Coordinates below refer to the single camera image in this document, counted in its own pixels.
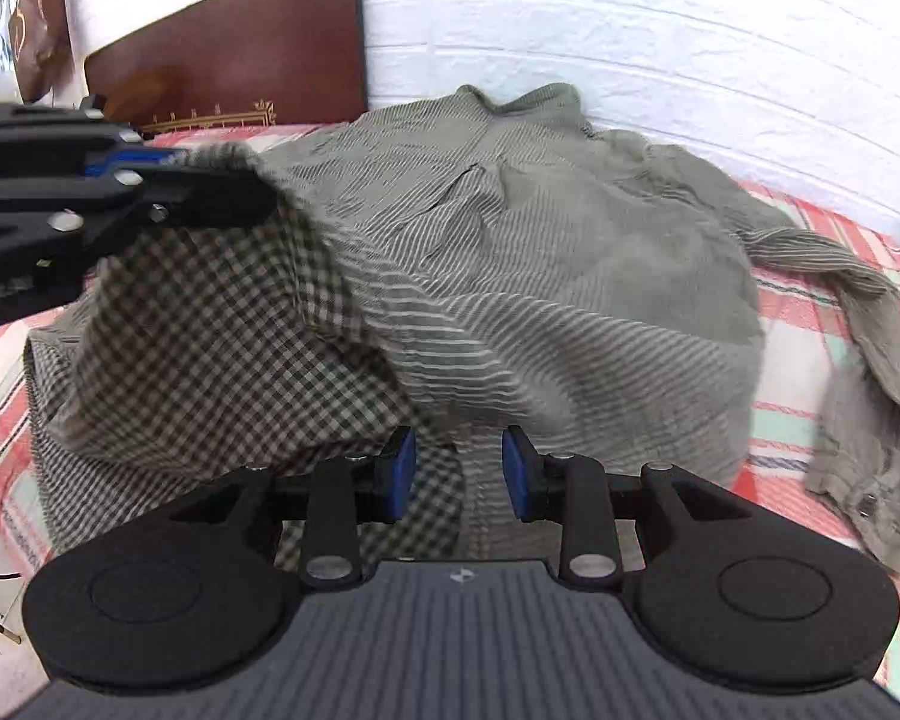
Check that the brown wooden board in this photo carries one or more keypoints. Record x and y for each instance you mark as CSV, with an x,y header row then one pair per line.
x,y
232,52

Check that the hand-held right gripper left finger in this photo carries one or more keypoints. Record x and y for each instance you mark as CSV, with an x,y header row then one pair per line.
x,y
403,472

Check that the striped shirt with checked lining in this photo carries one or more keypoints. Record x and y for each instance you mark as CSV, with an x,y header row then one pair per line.
x,y
570,240

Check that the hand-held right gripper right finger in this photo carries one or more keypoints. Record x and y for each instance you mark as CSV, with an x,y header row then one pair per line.
x,y
514,476

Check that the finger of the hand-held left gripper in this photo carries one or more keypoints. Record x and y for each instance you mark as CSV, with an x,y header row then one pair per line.
x,y
45,139
195,195

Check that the red plaid bed sheet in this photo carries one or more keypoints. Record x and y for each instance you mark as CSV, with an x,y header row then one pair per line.
x,y
780,420

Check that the brown paper bag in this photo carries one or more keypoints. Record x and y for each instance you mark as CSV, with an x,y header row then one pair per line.
x,y
37,30

